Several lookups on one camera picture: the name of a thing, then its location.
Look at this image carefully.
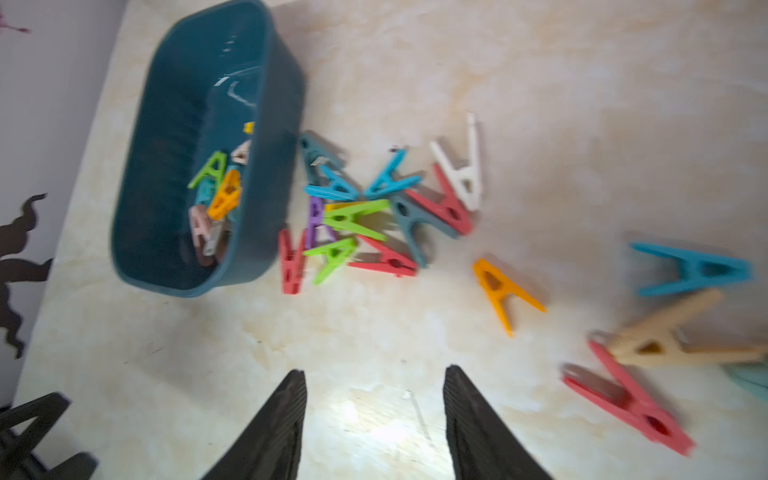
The dark teal clothespin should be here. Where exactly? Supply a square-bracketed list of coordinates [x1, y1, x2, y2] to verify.
[298, 130, 344, 185]

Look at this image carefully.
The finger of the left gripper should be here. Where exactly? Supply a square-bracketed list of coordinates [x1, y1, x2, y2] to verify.
[1, 392, 98, 479]

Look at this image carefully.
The dark teal storage box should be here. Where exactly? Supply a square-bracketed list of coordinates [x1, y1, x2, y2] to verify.
[111, 1, 305, 297]

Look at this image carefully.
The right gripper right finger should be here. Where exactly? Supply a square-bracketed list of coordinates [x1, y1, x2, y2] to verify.
[443, 365, 550, 480]

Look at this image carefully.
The red clothespin near box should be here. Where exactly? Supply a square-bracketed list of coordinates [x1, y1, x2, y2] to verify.
[278, 228, 306, 295]

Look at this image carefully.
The purple clothespin in pile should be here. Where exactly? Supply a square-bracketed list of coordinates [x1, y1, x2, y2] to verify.
[304, 196, 338, 250]

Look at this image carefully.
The green clothespin in box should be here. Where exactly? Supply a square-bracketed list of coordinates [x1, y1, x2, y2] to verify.
[187, 150, 228, 190]

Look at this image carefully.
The pale pink clothespin box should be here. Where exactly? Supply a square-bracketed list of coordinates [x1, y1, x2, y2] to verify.
[188, 204, 215, 267]

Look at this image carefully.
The blue clothespin right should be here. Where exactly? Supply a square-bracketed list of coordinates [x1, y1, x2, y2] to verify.
[630, 242, 753, 297]

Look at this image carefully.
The orange clothespin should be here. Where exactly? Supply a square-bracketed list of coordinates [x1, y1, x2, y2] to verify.
[473, 258, 548, 338]
[207, 170, 242, 221]

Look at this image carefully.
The green clothespin in pile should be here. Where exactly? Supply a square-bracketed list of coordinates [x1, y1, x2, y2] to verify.
[323, 199, 390, 241]

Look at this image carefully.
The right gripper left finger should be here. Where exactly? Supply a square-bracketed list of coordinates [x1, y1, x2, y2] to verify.
[204, 369, 307, 480]

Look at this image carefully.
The blue clothespin in pile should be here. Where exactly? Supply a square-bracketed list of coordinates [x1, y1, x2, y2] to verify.
[364, 149, 423, 200]

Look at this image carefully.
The grey clothespin lower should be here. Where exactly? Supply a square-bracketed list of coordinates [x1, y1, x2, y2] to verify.
[202, 218, 227, 257]

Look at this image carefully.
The pink clothespin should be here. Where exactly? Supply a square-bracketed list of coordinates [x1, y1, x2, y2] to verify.
[562, 339, 695, 456]

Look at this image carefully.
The crimson clothespin beside white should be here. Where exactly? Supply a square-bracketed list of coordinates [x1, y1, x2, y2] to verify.
[406, 163, 473, 235]

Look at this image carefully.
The beige clothespin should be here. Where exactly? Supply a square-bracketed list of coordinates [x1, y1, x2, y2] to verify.
[606, 289, 767, 368]

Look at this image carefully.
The red clothespin in pile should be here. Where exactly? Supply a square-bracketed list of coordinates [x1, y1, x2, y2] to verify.
[349, 235, 418, 278]

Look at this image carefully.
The mint clothespin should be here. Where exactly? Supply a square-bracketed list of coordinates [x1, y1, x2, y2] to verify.
[723, 362, 768, 402]

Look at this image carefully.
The white clothespin top pile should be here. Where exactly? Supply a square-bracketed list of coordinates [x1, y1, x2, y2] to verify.
[429, 112, 483, 212]

